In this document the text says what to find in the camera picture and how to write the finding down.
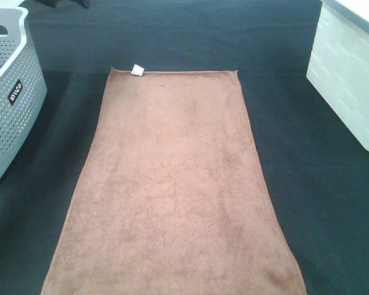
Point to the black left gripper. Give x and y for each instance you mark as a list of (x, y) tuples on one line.
[(55, 3)]

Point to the white plastic storage box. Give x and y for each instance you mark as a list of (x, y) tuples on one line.
[(339, 63)]

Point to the brown towel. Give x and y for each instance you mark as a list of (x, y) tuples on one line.
[(172, 198)]

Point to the grey perforated laundry basket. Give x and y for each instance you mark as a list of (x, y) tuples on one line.
[(22, 85)]

